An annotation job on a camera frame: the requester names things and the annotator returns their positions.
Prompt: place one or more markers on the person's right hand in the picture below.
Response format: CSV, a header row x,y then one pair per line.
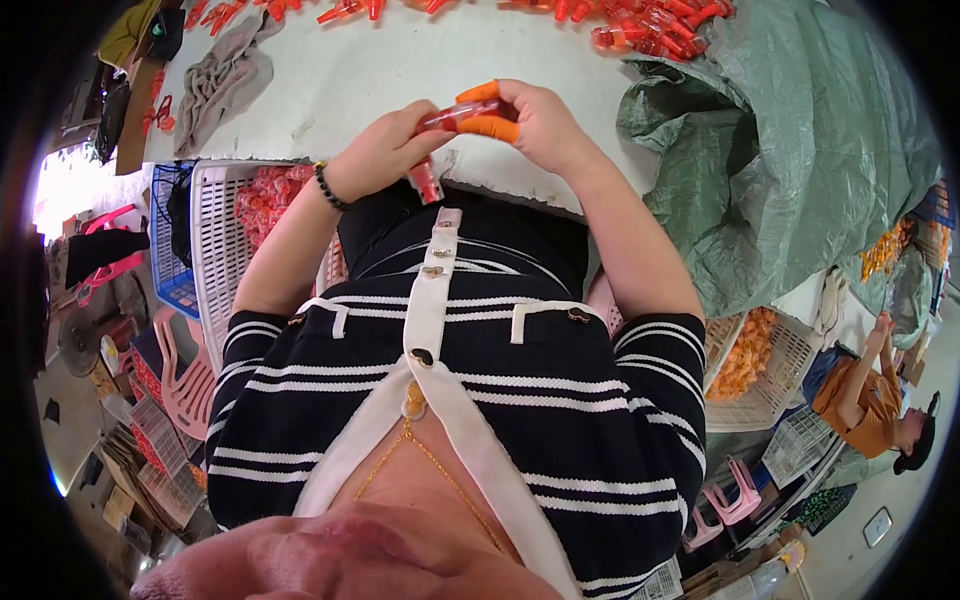
x,y
544,127

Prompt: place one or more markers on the person's left hand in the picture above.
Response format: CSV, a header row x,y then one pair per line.
x,y
379,154

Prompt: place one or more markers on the person's left fingers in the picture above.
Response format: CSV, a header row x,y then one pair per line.
x,y
420,139

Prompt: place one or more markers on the red clear plastic bottle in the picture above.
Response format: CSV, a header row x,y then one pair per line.
x,y
426,184
469,114

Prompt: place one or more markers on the person's legs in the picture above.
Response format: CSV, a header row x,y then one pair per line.
x,y
510,217

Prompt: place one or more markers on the heap of red capped bottles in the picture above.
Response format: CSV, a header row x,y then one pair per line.
x,y
266,199

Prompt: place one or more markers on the grey towel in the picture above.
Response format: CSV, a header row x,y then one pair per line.
x,y
221,82

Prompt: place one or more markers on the white slatted plastic crate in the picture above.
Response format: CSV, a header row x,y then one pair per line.
x,y
217,247

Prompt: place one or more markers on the row of red plastic bottles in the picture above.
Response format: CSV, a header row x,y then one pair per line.
x,y
645,30

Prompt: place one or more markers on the small red plastic parts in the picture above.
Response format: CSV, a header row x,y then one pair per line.
x,y
157,105

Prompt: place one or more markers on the black bag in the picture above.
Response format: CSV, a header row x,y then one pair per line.
x,y
166,34

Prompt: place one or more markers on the blue plastic crate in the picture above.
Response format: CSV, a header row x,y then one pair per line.
x,y
166,262

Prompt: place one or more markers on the person's body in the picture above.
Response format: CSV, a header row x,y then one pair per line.
x,y
480,420

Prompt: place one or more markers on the olive garment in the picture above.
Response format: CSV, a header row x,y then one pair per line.
x,y
127,34

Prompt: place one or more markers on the pink chair with black cloth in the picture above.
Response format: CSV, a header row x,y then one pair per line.
x,y
105,251

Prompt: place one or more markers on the pink plastic stool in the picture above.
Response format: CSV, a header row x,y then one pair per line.
x,y
187,382

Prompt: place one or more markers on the green woven tarp sack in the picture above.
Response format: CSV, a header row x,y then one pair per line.
x,y
787,150

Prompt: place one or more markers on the grey floor fan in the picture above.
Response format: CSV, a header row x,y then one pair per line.
x,y
79,341

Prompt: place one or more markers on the white crate of orange pieces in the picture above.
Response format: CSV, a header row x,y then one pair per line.
x,y
750,360

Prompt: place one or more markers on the stack of white crates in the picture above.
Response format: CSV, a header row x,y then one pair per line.
x,y
161,450

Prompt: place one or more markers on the pair of pink stools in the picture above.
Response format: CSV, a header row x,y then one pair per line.
x,y
724,502

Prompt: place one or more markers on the heap of orange pieces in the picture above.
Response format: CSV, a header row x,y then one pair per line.
x,y
886,249

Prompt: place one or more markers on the empty white plastic crate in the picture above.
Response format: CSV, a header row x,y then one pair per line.
x,y
796,444

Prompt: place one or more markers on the black plastic crate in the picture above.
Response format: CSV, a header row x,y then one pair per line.
x,y
823,508

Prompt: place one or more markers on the phone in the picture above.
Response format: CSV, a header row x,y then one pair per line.
x,y
877,526

